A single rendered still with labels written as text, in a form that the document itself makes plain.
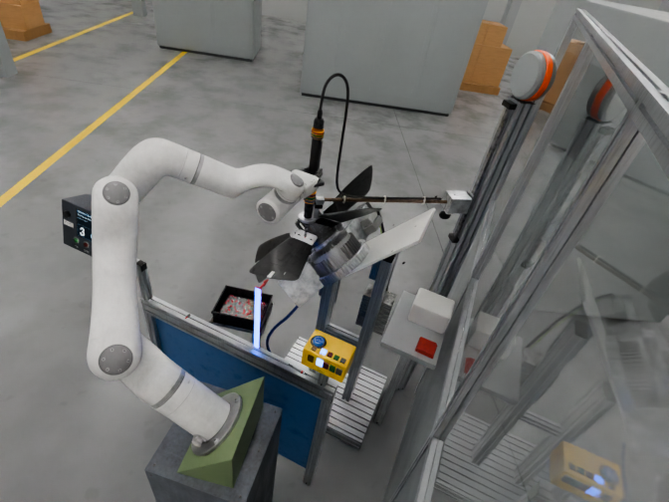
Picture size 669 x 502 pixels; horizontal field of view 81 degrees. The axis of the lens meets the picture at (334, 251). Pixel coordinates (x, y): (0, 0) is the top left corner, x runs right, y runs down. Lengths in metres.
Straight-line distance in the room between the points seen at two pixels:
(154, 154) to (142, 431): 1.68
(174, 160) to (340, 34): 5.80
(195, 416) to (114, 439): 1.32
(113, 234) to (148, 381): 0.39
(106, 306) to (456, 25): 6.51
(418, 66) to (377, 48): 0.72
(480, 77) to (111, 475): 8.91
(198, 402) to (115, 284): 0.38
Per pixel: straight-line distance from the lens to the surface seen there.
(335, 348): 1.38
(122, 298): 1.11
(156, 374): 1.17
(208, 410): 1.22
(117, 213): 1.06
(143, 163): 1.15
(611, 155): 0.79
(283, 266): 1.48
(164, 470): 1.35
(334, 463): 2.37
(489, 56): 9.41
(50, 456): 2.57
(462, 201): 1.69
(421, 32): 6.93
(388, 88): 7.04
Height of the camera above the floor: 2.16
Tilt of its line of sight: 38 degrees down
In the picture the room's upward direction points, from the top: 10 degrees clockwise
